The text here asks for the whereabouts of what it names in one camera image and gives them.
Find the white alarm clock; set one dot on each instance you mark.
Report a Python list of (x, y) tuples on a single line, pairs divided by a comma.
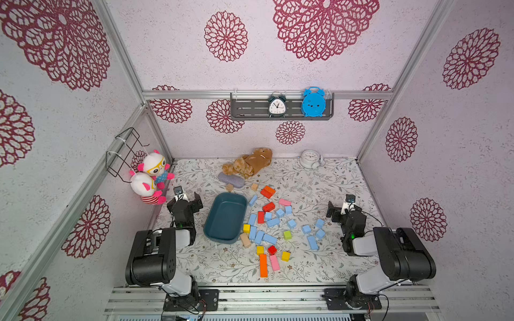
[(311, 159)]

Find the orange red block back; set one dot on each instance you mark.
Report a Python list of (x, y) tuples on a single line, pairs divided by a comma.
[(267, 192)]

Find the black wire basket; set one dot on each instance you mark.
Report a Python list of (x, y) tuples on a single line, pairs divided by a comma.
[(125, 158)]

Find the red cube front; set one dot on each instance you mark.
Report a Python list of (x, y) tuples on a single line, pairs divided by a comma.
[(272, 250)]

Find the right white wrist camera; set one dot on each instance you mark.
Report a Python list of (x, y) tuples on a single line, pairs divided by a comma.
[(349, 202)]

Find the red block middle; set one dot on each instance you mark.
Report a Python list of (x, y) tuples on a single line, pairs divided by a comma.
[(269, 207)]

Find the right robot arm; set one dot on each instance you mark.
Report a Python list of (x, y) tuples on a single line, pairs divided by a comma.
[(402, 256)]

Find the long pink block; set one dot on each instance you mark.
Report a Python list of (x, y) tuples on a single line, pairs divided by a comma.
[(274, 263)]

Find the teal plastic bin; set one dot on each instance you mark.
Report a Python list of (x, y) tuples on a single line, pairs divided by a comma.
[(226, 217)]

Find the dark green alarm clock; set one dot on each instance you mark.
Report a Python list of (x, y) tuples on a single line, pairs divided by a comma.
[(277, 106)]

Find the blue long block right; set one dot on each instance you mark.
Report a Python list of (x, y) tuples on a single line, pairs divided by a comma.
[(313, 243)]

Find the white plush with glasses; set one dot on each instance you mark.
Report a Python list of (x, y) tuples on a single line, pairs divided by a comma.
[(156, 166)]

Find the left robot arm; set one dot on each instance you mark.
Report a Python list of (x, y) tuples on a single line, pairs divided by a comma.
[(152, 261)]

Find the long orange block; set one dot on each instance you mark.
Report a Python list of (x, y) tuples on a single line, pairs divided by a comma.
[(263, 266)]

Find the grey wall shelf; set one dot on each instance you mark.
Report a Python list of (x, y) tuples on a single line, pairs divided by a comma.
[(253, 108)]

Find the purple oval pad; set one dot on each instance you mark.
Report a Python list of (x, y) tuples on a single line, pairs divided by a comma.
[(234, 180)]

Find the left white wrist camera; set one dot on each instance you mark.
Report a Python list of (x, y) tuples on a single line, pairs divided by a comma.
[(179, 194)]

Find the blue alarm clock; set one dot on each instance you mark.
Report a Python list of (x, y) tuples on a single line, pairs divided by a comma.
[(314, 103)]

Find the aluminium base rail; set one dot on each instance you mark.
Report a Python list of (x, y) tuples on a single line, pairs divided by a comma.
[(267, 302)]

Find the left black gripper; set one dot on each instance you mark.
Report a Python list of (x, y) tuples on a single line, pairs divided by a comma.
[(186, 204)]

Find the brown plush dog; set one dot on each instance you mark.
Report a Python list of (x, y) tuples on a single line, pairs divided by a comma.
[(249, 165)]

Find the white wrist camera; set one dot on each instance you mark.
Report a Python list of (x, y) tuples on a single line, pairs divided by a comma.
[(179, 194), (349, 202)]

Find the tan wooden block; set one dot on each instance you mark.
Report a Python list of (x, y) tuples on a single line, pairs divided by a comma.
[(245, 240)]

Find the yellow cube front right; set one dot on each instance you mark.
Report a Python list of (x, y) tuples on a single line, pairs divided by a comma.
[(285, 256)]

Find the white plush striped shirt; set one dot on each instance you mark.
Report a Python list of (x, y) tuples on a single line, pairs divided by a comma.
[(144, 186)]

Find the pink block back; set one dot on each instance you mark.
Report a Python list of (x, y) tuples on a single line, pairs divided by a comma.
[(284, 202)]

